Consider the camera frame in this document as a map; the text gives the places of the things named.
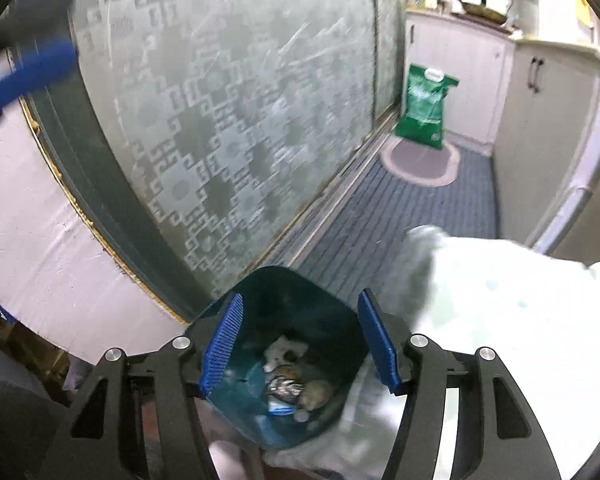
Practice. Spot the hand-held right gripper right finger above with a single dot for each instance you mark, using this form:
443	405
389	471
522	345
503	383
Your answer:
377	342

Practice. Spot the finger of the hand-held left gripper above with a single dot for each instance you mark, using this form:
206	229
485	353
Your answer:
35	15
25	77

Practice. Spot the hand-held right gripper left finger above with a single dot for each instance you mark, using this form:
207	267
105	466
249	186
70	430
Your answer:
224	342

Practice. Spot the blue trash bin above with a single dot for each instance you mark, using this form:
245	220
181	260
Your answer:
260	305

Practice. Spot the crumpled silver foil wrapper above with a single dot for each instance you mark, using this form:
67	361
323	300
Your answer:
285	388

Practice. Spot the striped grey floor mat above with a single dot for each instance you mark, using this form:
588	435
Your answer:
380	225

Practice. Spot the green white checkered tablecloth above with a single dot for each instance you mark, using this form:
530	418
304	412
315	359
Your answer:
505	335

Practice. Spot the patterned glass sliding door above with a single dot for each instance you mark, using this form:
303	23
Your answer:
205	110
390	35

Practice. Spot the oval pink grey mat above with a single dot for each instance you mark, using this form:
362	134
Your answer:
420	162

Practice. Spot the person's dark clothing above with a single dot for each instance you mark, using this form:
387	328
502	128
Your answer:
15	410

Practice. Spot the green rice bag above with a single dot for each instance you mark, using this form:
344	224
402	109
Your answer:
425	105

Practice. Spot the tall white cabinet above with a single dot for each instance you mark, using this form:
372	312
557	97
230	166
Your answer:
540	150

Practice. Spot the white kitchen cabinet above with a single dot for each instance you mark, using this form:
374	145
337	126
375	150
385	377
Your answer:
460	70

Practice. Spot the frying pan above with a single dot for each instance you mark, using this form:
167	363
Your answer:
480	10

